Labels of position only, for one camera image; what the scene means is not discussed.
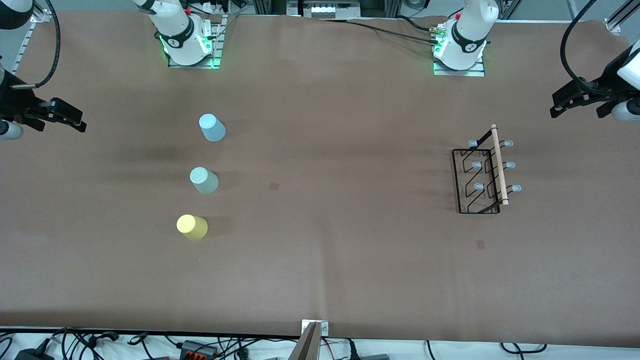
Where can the light blue plastic cup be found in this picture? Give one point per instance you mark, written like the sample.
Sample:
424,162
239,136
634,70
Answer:
212,127

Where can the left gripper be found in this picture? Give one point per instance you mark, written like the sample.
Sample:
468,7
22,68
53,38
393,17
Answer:
604,86

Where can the white power strip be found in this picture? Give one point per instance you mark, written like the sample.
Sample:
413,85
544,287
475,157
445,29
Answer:
330,9

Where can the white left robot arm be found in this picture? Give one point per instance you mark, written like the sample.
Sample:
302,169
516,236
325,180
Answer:
467,30

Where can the black power adapter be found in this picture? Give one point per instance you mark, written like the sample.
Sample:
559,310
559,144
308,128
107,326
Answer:
35,355

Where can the yellow plastic cup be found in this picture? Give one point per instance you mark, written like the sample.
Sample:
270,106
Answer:
192,226

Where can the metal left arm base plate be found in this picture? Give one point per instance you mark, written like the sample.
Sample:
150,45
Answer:
460,73

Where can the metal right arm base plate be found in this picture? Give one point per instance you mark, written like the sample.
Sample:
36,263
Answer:
192,65

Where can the black orange connector block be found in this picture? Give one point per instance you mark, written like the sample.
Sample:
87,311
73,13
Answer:
197,349

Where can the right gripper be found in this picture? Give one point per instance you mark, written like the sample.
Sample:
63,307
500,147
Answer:
16,104

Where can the pale green plastic cup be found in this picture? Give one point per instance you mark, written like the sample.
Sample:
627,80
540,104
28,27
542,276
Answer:
204,180

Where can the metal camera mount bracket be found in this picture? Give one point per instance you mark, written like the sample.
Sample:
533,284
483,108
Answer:
310,345

